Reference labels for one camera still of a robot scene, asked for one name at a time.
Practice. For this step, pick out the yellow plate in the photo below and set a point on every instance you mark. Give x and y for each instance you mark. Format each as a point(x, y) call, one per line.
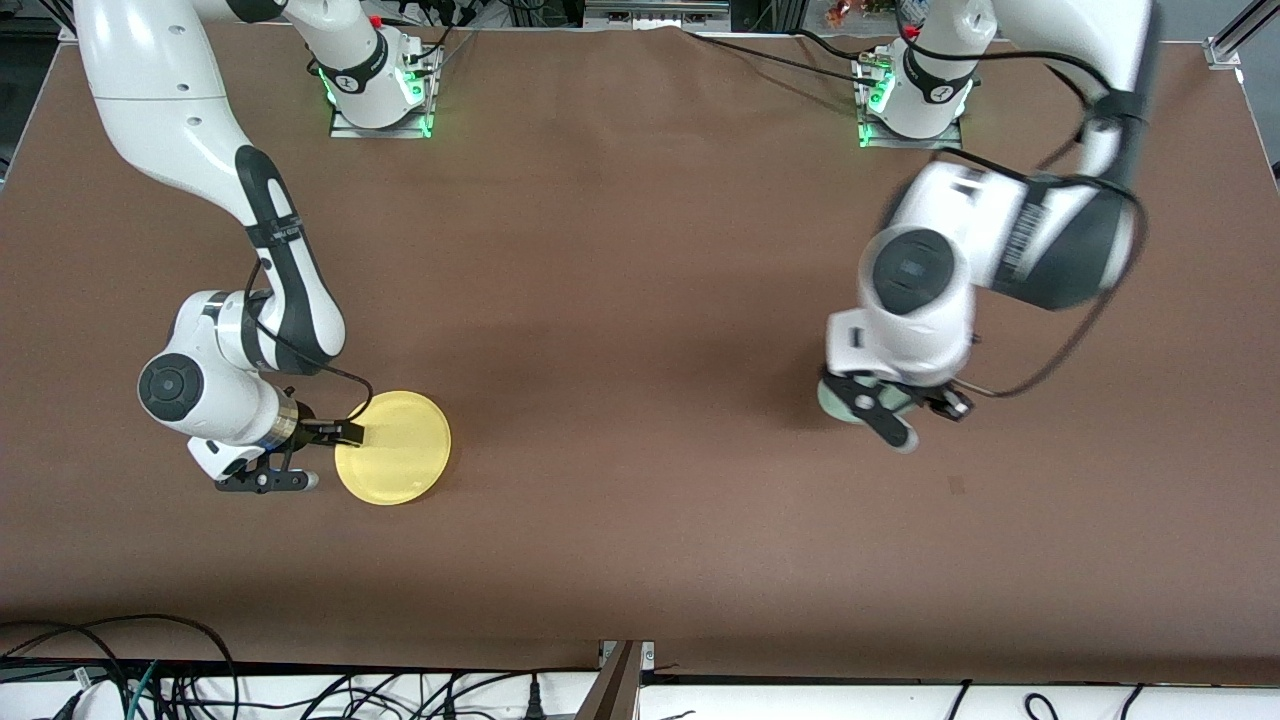
point(400, 450)

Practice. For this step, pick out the pale green plate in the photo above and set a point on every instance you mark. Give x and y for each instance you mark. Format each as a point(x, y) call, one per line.
point(832, 402)

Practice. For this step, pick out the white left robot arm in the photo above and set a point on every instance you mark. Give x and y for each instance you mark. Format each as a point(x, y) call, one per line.
point(960, 230)

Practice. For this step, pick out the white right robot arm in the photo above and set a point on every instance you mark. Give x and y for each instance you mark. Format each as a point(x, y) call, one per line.
point(170, 110)

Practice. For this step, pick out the brown table cover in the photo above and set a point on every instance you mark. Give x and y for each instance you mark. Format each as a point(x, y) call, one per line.
point(640, 520)

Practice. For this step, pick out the black power plug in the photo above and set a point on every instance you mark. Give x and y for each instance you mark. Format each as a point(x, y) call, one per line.
point(534, 700)

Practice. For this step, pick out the white lower shelf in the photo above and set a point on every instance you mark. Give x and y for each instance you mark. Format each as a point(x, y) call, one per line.
point(800, 702)

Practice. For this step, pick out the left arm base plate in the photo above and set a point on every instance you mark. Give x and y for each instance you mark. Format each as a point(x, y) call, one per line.
point(955, 138)

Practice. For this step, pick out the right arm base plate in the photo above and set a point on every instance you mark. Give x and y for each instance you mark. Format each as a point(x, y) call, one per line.
point(428, 90)

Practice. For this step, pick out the metal bracket on table edge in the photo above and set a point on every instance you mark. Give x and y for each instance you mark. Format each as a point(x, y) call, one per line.
point(618, 682)

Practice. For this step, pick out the aluminium corner post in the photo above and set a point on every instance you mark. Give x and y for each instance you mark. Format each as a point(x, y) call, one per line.
point(1235, 40)

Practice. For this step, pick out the aluminium frame profile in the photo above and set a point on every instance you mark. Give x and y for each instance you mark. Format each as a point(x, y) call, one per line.
point(655, 12)

